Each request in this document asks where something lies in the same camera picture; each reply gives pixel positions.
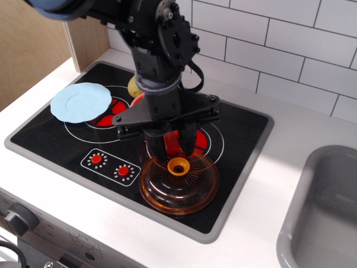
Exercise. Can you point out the light blue plate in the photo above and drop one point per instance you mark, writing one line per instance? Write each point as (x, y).
(80, 102)

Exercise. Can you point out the orange transparent pot lid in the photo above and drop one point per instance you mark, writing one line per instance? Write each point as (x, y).
(181, 184)

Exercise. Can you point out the yellow toy potato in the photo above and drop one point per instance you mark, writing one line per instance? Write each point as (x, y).
(133, 89)

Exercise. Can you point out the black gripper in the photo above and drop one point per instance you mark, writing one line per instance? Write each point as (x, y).
(156, 115)

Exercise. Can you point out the grey oven front panel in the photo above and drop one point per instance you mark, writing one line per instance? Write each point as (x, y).
(64, 243)

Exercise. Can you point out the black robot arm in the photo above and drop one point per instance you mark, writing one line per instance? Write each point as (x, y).
(162, 46)

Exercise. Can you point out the black toy stove top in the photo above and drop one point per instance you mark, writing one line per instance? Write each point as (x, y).
(91, 154)

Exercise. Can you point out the grey oven knob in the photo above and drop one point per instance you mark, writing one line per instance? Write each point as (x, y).
(21, 219)

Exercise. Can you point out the red plastic cup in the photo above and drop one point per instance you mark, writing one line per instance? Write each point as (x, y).
(171, 139)

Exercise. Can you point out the grey sink basin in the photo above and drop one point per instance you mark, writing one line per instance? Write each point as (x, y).
(319, 229)

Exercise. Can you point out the wooden side panel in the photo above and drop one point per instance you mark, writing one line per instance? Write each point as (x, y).
(33, 46)

